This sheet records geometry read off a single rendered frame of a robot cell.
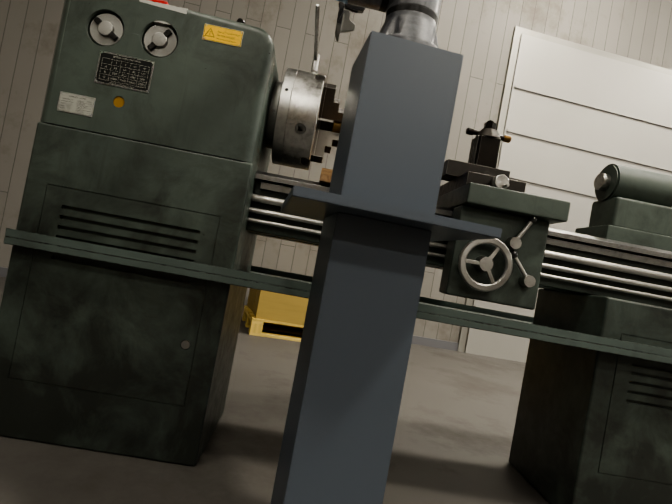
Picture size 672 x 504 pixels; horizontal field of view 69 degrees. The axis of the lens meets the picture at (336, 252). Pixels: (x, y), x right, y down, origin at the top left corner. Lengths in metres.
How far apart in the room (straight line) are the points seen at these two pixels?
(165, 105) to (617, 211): 1.47
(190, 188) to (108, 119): 0.29
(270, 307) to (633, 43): 4.75
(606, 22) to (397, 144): 5.44
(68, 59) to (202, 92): 0.37
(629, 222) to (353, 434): 1.25
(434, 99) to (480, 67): 4.41
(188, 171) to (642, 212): 1.47
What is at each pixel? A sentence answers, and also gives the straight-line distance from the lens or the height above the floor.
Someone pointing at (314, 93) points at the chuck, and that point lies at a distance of 1.59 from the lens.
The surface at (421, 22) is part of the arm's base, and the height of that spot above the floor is 1.16.
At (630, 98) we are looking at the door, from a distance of 6.23.
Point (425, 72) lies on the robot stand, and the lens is 1.08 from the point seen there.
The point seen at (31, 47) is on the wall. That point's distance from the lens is 5.33.
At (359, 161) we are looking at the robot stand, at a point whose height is 0.84.
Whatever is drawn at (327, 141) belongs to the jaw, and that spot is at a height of 1.02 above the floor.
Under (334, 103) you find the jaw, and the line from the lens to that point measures 1.67.
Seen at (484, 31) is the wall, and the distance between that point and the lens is 5.63.
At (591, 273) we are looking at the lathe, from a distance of 1.75.
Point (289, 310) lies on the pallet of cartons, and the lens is 3.76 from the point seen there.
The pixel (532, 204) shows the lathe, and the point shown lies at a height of 0.90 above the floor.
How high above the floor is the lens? 0.63
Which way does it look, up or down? 1 degrees up
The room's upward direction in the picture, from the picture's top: 11 degrees clockwise
